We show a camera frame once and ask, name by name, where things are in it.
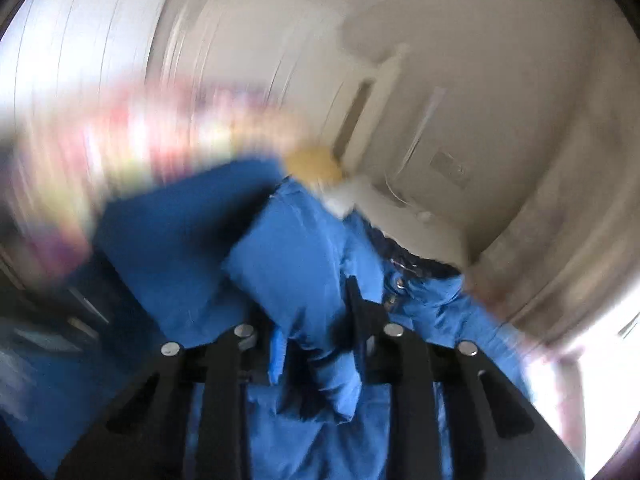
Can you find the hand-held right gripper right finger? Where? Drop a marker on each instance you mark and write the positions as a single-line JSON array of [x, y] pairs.
[[362, 320]]

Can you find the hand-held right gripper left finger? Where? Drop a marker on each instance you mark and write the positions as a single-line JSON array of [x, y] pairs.
[[277, 360]]

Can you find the blue puffer jacket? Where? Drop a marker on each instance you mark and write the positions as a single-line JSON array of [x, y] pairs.
[[310, 260]]

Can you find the white nightstand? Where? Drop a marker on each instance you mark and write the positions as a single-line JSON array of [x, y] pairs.
[[372, 202]]

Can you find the yellow pillow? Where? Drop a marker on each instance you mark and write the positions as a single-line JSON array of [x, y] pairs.
[[314, 165]]

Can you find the printed beige curtain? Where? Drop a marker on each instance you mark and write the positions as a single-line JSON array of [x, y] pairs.
[[565, 240]]

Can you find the floral bed blanket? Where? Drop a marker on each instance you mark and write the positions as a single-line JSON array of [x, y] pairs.
[[125, 135]]

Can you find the wall socket plate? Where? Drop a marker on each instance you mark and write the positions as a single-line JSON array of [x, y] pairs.
[[450, 166]]

